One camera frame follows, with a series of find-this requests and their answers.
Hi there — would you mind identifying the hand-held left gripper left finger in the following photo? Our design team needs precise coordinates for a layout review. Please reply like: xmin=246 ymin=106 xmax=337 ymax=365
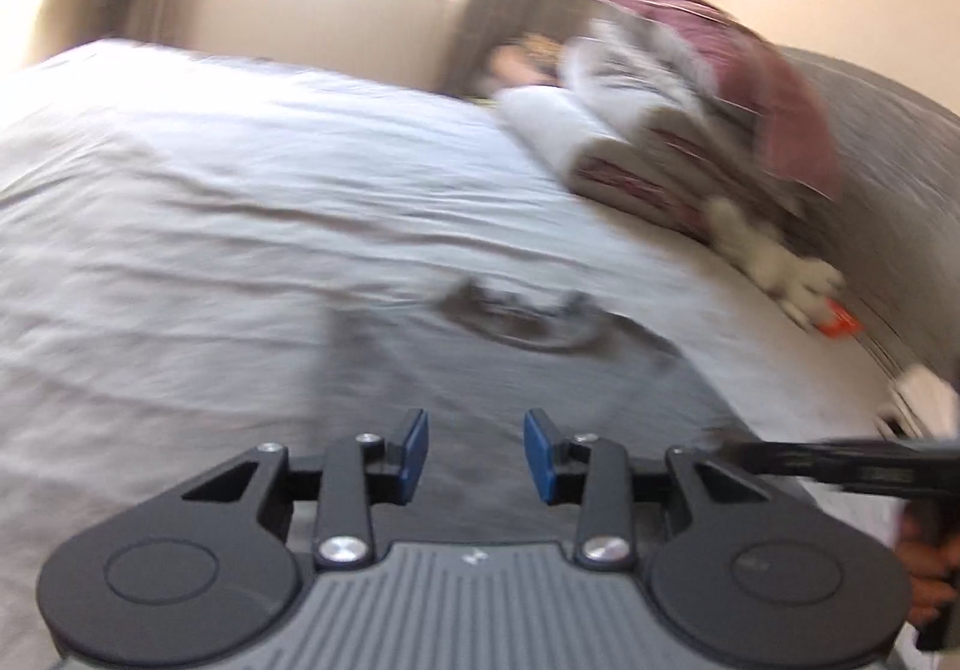
xmin=182 ymin=407 xmax=431 ymax=571

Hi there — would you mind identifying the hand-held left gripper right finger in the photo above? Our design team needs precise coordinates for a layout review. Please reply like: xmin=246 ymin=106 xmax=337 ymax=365
xmin=523 ymin=407 xmax=775 ymax=571

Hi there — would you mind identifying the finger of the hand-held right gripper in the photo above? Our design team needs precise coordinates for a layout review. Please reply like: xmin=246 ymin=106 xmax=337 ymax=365
xmin=712 ymin=440 xmax=852 ymax=487

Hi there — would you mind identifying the grey sweater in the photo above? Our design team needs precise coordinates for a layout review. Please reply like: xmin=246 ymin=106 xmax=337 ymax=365
xmin=315 ymin=274 xmax=752 ymax=560

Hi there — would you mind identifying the person's right hand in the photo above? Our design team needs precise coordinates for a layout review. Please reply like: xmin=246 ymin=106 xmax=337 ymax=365
xmin=895 ymin=511 xmax=960 ymax=630

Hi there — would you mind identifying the white plastic item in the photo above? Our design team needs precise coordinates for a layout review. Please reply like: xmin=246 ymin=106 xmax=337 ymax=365
xmin=887 ymin=365 xmax=960 ymax=440

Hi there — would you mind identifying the orange packet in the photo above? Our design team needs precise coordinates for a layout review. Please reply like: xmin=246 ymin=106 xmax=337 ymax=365
xmin=812 ymin=301 xmax=861 ymax=342

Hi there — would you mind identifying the white plush bunny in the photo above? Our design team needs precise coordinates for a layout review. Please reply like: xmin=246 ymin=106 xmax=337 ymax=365
xmin=703 ymin=196 xmax=845 ymax=331

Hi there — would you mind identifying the grey padded headboard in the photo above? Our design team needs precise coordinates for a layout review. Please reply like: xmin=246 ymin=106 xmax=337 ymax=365
xmin=780 ymin=42 xmax=960 ymax=386

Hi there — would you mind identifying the grey folded quilt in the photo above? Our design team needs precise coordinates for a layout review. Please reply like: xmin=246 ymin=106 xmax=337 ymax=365
xmin=497 ymin=16 xmax=815 ymax=245

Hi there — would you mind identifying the bed with grey sheet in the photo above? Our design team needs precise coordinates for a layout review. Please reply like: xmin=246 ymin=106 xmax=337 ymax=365
xmin=0 ymin=36 xmax=925 ymax=570

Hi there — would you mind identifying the pink pillow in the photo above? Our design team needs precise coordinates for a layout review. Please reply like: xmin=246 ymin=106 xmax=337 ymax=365
xmin=581 ymin=0 xmax=842 ymax=200

